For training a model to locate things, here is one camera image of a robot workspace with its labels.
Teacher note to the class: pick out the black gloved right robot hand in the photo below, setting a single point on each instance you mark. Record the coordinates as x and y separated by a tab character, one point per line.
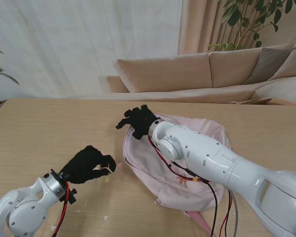
141	121

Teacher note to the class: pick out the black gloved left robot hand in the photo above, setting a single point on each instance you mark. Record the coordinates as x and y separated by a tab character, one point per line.
86	165

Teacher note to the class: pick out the pale pink backpack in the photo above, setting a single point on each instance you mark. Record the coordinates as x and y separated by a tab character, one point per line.
148	168

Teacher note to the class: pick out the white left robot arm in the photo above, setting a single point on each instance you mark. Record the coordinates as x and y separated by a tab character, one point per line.
24	205

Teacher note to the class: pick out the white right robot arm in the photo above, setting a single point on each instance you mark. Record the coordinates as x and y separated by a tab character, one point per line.
212	158

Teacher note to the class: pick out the beige sofa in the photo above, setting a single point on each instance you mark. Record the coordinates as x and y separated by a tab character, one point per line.
167	74

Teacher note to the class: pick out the white sheer curtain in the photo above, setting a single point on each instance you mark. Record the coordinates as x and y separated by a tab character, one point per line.
88	37

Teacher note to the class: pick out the beige pleated curtain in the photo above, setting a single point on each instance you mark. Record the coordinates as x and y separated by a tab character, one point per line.
202	29

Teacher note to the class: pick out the brown cardboard piece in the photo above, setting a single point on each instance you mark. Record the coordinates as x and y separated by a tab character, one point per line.
256	100

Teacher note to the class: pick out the small green houseplant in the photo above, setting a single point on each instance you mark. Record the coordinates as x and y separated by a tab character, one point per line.
0	69

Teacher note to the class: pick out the grey sofa cushion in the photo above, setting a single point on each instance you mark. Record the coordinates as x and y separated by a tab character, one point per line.
266	64

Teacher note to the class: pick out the tall green leafy plant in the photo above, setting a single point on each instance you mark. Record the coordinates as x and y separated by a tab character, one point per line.
233	17

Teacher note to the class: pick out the white sofa cushion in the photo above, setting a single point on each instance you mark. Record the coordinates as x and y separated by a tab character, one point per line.
283	89

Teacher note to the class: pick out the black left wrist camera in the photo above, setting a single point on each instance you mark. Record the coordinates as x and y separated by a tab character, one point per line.
72	196

